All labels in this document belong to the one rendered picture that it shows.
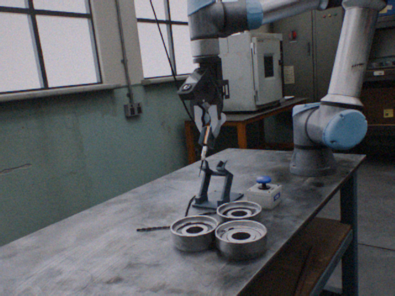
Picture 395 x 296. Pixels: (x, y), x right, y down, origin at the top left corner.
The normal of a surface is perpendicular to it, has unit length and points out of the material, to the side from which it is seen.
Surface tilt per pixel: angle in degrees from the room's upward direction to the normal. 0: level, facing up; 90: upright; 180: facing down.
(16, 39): 90
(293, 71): 90
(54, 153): 90
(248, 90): 90
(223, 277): 0
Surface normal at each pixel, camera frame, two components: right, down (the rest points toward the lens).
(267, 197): -0.58, 0.22
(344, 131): 0.19, 0.31
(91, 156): 0.80, 0.04
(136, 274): -0.10, -0.97
